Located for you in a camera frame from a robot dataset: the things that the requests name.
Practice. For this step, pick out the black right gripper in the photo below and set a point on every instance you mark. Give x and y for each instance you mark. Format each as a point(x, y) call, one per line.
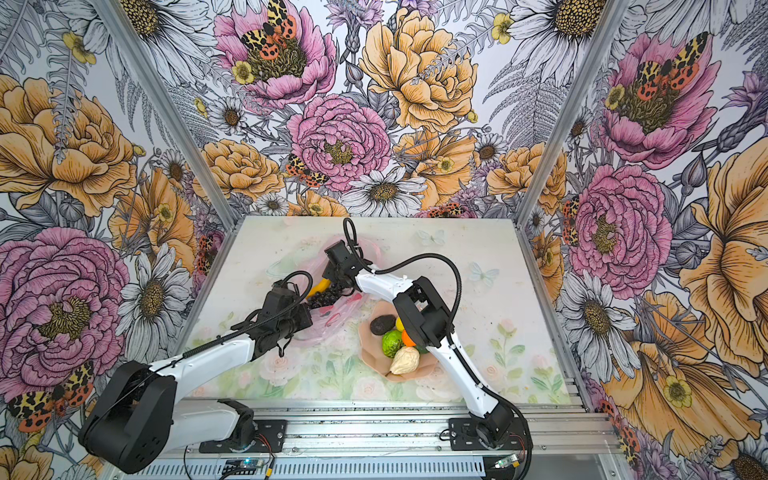
point(329, 271)

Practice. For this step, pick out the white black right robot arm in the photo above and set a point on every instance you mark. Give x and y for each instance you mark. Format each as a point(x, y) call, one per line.
point(429, 322)

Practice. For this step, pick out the aluminium corner post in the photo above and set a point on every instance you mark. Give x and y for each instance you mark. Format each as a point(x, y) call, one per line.
point(599, 48)
point(118, 25)

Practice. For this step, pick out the pink round plate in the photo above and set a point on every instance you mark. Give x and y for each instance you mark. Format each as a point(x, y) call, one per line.
point(373, 356)

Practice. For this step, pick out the orange fake orange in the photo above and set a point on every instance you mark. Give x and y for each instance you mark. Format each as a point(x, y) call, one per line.
point(406, 339)

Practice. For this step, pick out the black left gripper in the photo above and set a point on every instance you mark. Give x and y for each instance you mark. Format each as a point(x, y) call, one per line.
point(305, 322)

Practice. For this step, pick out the aluminium right corner post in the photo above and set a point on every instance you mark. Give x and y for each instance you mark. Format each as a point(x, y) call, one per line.
point(599, 48)

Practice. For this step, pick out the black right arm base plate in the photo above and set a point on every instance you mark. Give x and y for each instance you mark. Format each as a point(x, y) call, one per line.
point(472, 434)

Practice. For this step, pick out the black brown fake fruit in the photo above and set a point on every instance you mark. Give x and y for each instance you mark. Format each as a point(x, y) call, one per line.
point(382, 324)

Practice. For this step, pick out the pale fake garlic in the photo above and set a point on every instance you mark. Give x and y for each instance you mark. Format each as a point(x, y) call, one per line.
point(405, 361)

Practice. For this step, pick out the aluminium left corner post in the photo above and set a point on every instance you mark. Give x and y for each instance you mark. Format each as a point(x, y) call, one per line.
point(118, 25)

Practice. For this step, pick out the dark fake grape bunch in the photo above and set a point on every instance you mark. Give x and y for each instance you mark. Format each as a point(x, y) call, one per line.
point(325, 299)

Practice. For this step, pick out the yellow fake banana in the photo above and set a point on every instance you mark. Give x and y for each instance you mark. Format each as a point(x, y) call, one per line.
point(321, 287)

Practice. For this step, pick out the aluminium front rail frame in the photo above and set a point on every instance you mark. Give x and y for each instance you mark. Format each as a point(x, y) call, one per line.
point(374, 440)

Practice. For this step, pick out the pink printed plastic bag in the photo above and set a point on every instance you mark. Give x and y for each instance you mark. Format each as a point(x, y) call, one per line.
point(331, 308)

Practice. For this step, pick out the green circuit board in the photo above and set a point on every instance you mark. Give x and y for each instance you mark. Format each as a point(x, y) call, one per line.
point(245, 467)

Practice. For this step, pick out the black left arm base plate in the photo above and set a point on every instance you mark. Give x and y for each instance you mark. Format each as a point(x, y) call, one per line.
point(261, 436)

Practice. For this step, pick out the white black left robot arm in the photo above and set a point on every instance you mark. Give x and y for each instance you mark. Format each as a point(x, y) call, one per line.
point(141, 414)

